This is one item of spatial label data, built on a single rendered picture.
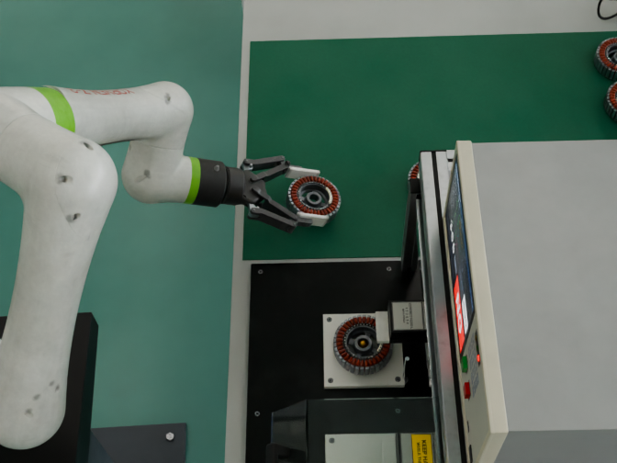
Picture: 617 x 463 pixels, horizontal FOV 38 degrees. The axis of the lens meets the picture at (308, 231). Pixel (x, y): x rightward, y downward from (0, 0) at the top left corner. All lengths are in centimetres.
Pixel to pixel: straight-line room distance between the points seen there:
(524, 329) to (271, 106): 108
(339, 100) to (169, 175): 55
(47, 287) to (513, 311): 65
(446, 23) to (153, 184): 91
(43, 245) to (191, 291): 144
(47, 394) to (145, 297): 131
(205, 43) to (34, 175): 207
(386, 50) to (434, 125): 25
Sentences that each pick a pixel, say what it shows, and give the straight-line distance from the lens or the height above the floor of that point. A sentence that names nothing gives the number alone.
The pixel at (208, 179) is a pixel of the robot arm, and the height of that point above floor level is 95.
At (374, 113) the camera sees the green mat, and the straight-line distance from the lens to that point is 208.
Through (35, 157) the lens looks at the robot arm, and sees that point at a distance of 127.
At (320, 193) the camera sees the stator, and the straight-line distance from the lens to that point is 190.
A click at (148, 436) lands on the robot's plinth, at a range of 253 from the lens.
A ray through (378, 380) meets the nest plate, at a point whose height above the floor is 78.
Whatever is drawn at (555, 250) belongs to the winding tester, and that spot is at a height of 132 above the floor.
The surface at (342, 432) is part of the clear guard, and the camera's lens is 137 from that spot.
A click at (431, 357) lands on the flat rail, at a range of 145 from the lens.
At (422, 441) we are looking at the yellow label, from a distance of 137.
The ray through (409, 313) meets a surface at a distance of 161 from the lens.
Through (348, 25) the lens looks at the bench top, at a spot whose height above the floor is 75.
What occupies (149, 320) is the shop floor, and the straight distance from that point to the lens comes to 269.
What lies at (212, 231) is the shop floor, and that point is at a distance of 280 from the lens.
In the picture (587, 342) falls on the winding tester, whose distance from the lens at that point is 119.
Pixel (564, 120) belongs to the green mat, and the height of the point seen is 75.
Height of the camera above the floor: 236
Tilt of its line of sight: 58 degrees down
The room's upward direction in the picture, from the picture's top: 3 degrees counter-clockwise
